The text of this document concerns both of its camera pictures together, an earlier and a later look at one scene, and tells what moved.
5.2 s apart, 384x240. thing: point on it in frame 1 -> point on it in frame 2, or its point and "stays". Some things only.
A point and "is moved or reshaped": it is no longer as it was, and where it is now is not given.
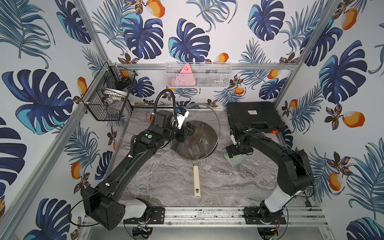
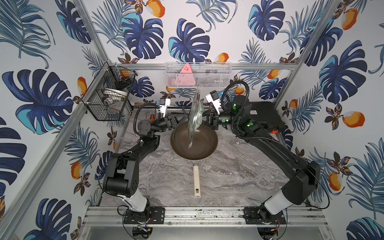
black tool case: [262, 116] stays
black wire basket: [106, 96] stays
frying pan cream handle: [197, 187] stays
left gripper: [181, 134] -> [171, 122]
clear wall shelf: [198, 74] stays
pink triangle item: [185, 77] stays
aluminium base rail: [219, 215] stays
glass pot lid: [203, 126] is moved or reshaped
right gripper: [233, 152] -> [212, 118]
